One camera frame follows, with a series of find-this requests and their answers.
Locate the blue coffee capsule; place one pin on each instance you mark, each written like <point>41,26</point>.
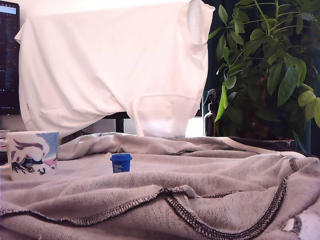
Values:
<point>121,163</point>

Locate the black monitor stand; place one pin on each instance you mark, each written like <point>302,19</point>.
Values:
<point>120,125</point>

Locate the dark spray bottle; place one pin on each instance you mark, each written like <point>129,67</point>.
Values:
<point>209,120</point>

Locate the grey knitted cloth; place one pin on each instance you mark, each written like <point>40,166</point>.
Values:
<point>175,180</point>

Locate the white t-shirt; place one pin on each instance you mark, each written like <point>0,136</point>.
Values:
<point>112,62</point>

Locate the green leafy house plant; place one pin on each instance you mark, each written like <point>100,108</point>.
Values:
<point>270,75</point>

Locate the white mug with cartoon print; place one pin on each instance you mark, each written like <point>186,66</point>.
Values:
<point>30,155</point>

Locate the black computer monitor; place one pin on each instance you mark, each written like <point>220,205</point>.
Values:
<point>9,62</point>

